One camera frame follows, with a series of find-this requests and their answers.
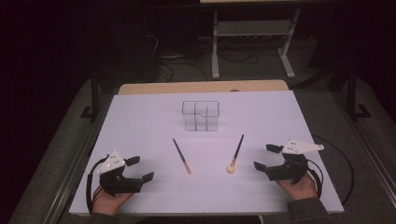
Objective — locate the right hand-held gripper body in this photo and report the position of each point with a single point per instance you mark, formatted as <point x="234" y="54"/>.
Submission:
<point x="291" y="171"/>

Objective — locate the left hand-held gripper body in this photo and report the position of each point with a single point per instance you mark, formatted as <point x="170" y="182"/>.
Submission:
<point x="120" y="185"/>

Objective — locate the black gold fan makeup brush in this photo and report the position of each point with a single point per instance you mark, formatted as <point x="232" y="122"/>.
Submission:
<point x="236" y="152"/>

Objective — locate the thin black gold makeup brush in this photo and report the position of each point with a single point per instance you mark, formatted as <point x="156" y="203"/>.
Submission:
<point x="181" y="155"/>

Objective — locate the clear acrylic organizer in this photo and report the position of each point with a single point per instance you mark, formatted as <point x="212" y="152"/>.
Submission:
<point x="200" y="119"/>

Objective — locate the person's right hand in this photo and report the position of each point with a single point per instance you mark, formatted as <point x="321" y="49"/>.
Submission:
<point x="300" y="189"/>

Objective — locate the person's left hand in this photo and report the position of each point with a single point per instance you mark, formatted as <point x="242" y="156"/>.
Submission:
<point x="107" y="203"/>

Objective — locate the white board sheet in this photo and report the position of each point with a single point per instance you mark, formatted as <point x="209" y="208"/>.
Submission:
<point x="202" y="193"/>

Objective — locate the black metal stand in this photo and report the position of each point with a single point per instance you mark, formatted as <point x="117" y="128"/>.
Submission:
<point x="95" y="99"/>
<point x="351" y="96"/>

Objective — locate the wooden table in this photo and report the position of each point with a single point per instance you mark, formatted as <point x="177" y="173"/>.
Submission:
<point x="202" y="86"/>

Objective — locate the aluminium frame rail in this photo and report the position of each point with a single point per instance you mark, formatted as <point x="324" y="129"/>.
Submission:
<point x="370" y="152"/>
<point x="71" y="174"/>

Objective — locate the white metal desk frame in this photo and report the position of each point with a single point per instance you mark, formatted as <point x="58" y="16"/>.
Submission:
<point x="214" y="59"/>

